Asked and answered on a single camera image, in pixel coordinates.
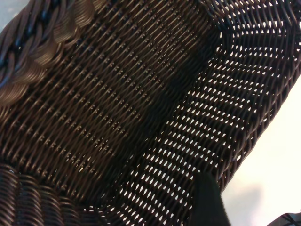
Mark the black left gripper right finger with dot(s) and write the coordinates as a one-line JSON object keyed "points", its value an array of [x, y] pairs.
{"points": [[291, 220]]}

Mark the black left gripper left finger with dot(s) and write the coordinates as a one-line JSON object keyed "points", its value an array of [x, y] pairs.
{"points": [[207, 202]]}

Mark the dark brown woven wicker basket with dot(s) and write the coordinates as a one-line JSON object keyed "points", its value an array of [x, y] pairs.
{"points": [[105, 94]]}

